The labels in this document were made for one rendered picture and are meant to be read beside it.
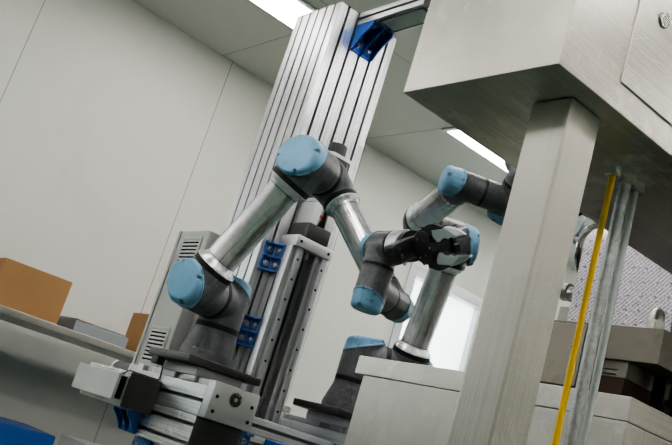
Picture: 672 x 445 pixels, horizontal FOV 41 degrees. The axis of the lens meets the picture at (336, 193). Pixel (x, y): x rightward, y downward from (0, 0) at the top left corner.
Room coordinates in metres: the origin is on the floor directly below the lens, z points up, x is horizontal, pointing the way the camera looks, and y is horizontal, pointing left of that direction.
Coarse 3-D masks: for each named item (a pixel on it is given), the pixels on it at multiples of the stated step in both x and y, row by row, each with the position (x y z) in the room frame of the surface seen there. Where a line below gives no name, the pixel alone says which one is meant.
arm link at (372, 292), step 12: (372, 264) 1.99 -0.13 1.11; (384, 264) 1.98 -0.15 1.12; (360, 276) 2.00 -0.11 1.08; (372, 276) 1.98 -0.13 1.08; (384, 276) 1.99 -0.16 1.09; (360, 288) 1.99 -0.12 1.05; (372, 288) 1.98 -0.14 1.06; (384, 288) 1.99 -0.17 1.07; (396, 288) 2.06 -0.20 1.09; (360, 300) 1.99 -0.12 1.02; (372, 300) 1.98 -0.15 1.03; (384, 300) 2.01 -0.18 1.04; (396, 300) 2.06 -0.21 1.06; (372, 312) 2.00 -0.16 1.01
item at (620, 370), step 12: (612, 360) 1.51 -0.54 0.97; (612, 372) 1.51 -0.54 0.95; (624, 372) 1.49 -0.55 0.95; (636, 372) 1.50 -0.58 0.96; (600, 384) 1.52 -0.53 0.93; (612, 384) 1.51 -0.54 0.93; (624, 384) 1.49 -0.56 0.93; (636, 384) 1.51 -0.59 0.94; (648, 384) 1.53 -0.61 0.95; (636, 396) 1.52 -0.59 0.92; (648, 396) 1.54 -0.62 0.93
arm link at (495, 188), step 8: (496, 184) 2.11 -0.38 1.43; (504, 184) 2.10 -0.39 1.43; (488, 192) 2.10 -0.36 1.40; (496, 192) 2.10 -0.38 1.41; (504, 192) 2.11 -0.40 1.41; (488, 200) 2.11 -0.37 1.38; (496, 200) 2.11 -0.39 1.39; (504, 200) 2.11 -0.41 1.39; (488, 208) 2.14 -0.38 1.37; (496, 208) 2.13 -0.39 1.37; (504, 208) 2.12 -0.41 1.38; (488, 216) 2.17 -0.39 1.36; (496, 216) 2.15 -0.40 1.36
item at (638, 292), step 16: (624, 272) 1.74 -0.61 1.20; (640, 272) 1.71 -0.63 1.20; (656, 272) 1.68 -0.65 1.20; (576, 288) 1.82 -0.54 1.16; (592, 288) 1.79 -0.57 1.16; (624, 288) 1.73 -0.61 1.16; (640, 288) 1.70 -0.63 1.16; (656, 288) 1.67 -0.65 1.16; (576, 304) 1.82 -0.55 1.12; (592, 304) 1.78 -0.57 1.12; (624, 304) 1.72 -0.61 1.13; (640, 304) 1.70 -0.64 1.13; (656, 304) 1.67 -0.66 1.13; (576, 320) 1.81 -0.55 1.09; (624, 320) 1.72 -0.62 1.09; (640, 320) 1.69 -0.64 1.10
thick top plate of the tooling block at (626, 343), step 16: (560, 320) 1.60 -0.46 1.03; (624, 336) 1.49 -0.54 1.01; (640, 336) 1.46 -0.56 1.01; (656, 336) 1.44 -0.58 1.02; (608, 352) 1.51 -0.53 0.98; (624, 352) 1.48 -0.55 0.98; (640, 352) 1.46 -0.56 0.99; (656, 352) 1.44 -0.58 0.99; (640, 368) 1.51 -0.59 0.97; (656, 368) 1.47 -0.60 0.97
